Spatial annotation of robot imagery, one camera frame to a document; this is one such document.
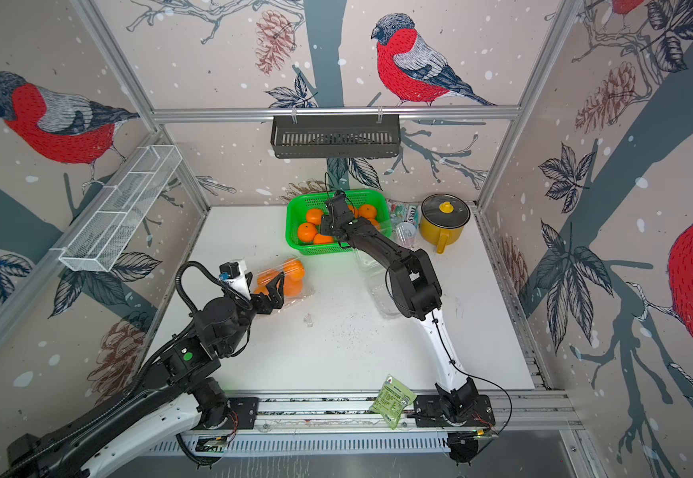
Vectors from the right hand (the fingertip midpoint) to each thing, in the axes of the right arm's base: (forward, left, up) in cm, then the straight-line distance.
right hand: (329, 220), depth 103 cm
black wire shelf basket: (+26, -1, +17) cm, 31 cm away
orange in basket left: (+7, +7, -6) cm, 12 cm away
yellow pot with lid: (+1, -40, 0) cm, 40 cm away
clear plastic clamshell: (-19, -18, -10) cm, 28 cm away
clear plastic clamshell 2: (-23, +9, -6) cm, 25 cm away
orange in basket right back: (+10, -14, -6) cm, 18 cm away
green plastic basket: (+10, +12, -7) cm, 16 cm away
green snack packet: (+12, -28, -7) cm, 31 cm away
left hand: (-31, +10, +14) cm, 35 cm away
